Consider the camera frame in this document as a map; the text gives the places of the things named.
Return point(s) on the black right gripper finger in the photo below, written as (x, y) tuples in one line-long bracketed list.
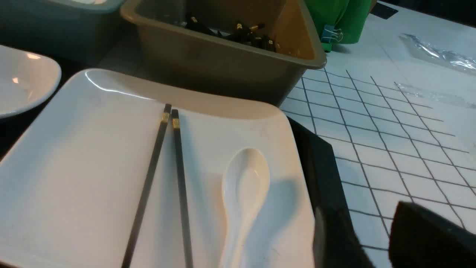
[(421, 238)]

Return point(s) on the black chopsticks pile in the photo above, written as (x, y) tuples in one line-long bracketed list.
[(242, 33)]

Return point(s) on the white small dish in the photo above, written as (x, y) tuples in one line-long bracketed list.
[(27, 80)]

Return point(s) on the large white square plate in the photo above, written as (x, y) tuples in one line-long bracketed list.
[(71, 185)]

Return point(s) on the clear plastic bag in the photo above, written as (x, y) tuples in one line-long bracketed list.
[(429, 53)]

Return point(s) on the white ceramic soup spoon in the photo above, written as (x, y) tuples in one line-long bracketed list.
[(244, 186)]

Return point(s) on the blue binder clip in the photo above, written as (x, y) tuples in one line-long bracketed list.
[(330, 35)]

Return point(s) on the black serving tray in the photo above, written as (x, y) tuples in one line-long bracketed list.
[(335, 244)]

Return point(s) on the brown plastic bin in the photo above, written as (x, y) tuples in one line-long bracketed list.
[(183, 58)]

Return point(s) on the black chopstick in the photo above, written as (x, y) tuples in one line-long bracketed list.
[(181, 183), (142, 204)]

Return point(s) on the teal plastic bin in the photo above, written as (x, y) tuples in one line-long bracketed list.
[(76, 30)]

